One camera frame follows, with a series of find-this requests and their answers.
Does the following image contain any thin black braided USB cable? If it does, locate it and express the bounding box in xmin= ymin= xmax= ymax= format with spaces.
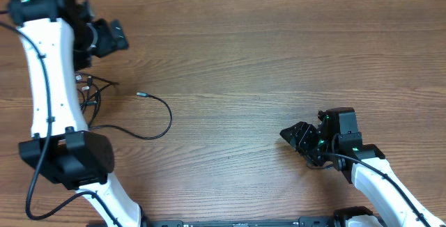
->
xmin=89 ymin=91 xmax=174 ymax=141

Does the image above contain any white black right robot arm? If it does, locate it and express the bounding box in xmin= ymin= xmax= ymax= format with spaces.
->
xmin=280 ymin=107 xmax=445 ymax=226

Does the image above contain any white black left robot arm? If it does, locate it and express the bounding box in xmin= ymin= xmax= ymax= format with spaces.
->
xmin=8 ymin=0 xmax=149 ymax=226

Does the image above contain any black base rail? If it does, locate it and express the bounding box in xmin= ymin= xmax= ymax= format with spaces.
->
xmin=148 ymin=217 xmax=341 ymax=227

